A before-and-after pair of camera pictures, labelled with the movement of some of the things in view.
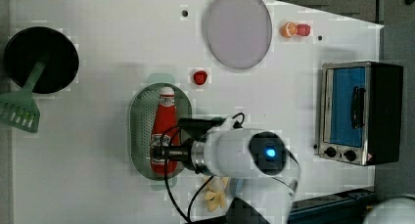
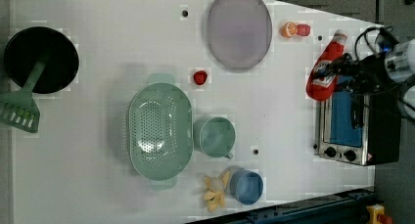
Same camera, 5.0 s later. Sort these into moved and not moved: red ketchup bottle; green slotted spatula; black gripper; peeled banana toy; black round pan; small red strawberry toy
Moved: red ketchup bottle; black gripper
Not moved: small red strawberry toy; green slotted spatula; black round pan; peeled banana toy
